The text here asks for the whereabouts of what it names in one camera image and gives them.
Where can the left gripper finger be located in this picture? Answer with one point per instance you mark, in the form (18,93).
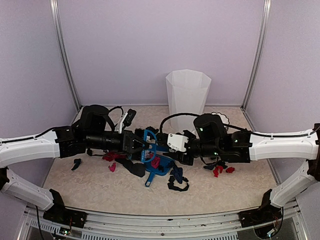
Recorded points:
(137,150)
(140,140)

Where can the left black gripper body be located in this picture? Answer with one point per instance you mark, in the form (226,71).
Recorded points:
(126,134)

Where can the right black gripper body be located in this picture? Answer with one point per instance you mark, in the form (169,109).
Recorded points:
(178,157)

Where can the blue hand brush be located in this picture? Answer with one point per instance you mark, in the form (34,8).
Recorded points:
(154,147)

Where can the blue plastic dustpan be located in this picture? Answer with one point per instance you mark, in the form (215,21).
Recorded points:
(160,166)

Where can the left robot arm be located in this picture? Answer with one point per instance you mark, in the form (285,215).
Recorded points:
(94,130)

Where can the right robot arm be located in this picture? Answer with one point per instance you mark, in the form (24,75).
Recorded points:
(216,138)

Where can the red paper scraps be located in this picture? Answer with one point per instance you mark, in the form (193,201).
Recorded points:
(219,170)

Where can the dark scrap cluster back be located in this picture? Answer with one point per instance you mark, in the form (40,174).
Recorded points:
(151,132)

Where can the large black paper scrap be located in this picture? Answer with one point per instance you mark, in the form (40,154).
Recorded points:
(137,169)

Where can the navy blue paper scrap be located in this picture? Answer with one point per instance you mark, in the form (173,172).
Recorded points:
(177,173)

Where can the small pink paper scrap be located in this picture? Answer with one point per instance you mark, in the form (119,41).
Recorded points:
(112,167)

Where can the white scalloped bowl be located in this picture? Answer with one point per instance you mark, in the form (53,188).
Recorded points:
(225,120)

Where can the translucent white waste bin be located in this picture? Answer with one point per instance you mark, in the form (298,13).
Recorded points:
(187,91)

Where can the dark blue scrap left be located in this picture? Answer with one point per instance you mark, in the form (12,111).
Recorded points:
(76,163)

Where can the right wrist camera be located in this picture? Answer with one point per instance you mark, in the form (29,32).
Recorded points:
(177,142)

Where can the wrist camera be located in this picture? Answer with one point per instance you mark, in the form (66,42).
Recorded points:
(177,142)
(125,120)

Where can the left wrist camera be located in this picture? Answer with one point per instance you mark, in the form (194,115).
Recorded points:
(125,120)

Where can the front aluminium rail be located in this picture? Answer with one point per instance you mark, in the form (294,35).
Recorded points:
(115,226)

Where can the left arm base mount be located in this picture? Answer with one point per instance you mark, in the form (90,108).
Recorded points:
(58,213)

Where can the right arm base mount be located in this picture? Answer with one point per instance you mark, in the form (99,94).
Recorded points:
(263,214)

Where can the left aluminium frame post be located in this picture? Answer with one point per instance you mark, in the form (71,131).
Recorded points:
(54,6)

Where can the aluminium frame post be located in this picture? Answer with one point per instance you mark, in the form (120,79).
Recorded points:
(54,6)
(258,53)

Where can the right aluminium frame post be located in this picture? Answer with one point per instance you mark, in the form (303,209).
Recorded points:
(258,53)

